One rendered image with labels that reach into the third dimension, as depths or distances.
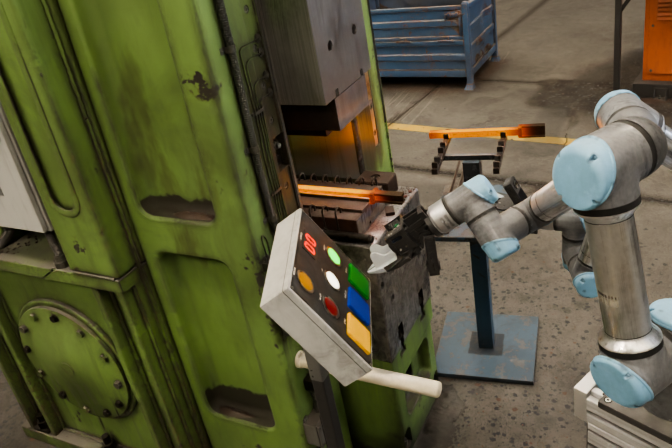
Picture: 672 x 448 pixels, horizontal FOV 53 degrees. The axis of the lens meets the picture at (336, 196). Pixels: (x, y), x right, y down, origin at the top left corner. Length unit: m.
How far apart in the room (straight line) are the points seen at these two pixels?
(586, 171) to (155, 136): 1.16
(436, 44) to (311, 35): 4.04
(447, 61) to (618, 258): 4.59
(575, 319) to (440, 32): 3.20
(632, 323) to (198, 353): 1.43
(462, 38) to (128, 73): 4.09
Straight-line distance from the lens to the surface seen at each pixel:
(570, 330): 3.08
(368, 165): 2.38
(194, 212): 1.92
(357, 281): 1.67
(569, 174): 1.24
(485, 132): 2.57
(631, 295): 1.34
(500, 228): 1.55
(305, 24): 1.75
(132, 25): 1.82
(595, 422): 1.75
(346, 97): 1.91
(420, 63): 5.88
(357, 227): 2.02
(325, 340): 1.46
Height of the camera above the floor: 1.97
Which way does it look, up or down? 27 degrees down
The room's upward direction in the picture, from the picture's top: 11 degrees counter-clockwise
